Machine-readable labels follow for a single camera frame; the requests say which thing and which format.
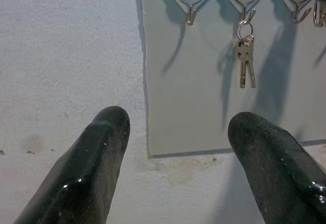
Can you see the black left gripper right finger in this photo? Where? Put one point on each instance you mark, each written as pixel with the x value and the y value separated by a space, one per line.
pixel 277 168

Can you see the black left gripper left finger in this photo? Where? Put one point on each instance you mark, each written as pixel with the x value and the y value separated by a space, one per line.
pixel 84 163

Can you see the grey wall board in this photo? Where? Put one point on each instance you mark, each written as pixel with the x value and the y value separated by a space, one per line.
pixel 183 101

